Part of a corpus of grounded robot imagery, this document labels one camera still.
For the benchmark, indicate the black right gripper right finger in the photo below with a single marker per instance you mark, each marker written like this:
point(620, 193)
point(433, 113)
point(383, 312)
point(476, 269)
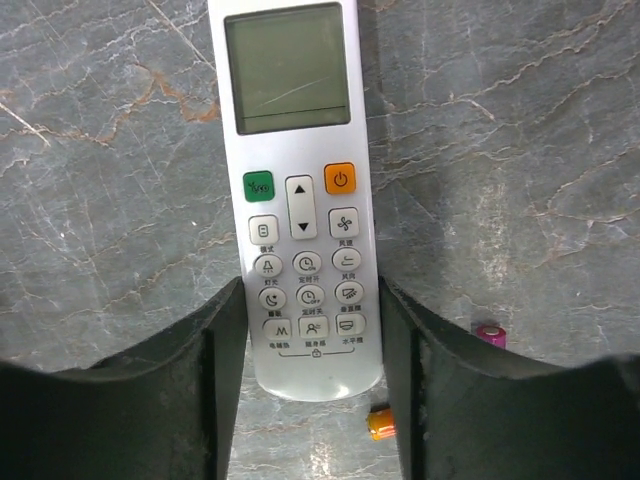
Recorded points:
point(465, 409)

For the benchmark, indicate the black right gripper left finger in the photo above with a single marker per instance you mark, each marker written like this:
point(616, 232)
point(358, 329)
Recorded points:
point(164, 408)

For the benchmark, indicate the orange red battery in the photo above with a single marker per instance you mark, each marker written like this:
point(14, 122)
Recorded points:
point(381, 424)

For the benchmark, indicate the purple blue battery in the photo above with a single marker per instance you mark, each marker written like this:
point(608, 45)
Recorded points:
point(492, 334)

